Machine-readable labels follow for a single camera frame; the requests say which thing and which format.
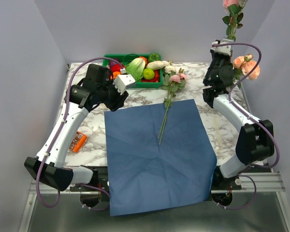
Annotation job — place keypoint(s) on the pink artificial rose stem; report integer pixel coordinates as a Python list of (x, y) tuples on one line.
[(234, 9)]

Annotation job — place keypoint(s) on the peach artificial rose stem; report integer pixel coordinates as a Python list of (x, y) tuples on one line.
[(243, 65)]

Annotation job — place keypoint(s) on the red toy pepper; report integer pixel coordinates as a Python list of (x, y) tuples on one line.
[(116, 68)]

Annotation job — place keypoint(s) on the pink artificial flower bouquet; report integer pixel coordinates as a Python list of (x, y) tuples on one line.
[(172, 83)]

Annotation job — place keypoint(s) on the green toy cabbage leaf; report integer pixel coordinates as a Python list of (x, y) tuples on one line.
[(135, 68)]

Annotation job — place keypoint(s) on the orange toy fruit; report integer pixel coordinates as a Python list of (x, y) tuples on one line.
[(115, 74)]

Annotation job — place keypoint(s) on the red toy chili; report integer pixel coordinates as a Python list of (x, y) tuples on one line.
[(155, 79)]

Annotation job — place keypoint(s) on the aluminium frame rail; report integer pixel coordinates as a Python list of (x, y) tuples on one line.
[(265, 182)]

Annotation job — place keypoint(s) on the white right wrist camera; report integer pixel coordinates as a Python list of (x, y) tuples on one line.
[(223, 46)]

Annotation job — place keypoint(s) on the beige printed ribbon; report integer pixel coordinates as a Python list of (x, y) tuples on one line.
[(218, 135)]

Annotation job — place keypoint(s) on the green plastic basket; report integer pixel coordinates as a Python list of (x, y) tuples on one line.
[(127, 58)]

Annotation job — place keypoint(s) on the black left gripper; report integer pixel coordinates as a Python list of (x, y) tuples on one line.
[(119, 99)]

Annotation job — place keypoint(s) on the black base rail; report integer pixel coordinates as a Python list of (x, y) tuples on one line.
[(94, 178)]

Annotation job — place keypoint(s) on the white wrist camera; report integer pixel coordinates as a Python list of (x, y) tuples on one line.
[(122, 82), (223, 46)]

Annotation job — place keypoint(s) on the beige toy potato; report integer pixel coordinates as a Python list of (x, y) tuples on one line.
[(155, 65)]

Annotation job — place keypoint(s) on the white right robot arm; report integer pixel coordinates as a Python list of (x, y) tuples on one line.
[(254, 141)]

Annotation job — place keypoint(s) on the green toy bell pepper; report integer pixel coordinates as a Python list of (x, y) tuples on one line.
[(154, 57)]

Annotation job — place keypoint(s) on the blue wrapping paper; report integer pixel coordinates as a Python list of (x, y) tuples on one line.
[(157, 158)]

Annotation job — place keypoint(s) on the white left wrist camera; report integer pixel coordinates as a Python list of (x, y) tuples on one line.
[(122, 82)]

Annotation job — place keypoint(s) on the orange snack box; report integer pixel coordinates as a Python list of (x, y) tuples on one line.
[(78, 142)]

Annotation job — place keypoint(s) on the green toy lime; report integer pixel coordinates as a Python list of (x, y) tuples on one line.
[(148, 74)]

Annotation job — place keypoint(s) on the purple toy onion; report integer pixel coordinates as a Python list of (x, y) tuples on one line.
[(113, 62)]

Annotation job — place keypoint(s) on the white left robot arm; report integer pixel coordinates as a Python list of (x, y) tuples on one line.
[(57, 145)]

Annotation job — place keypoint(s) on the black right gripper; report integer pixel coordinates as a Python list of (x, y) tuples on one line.
[(229, 61)]

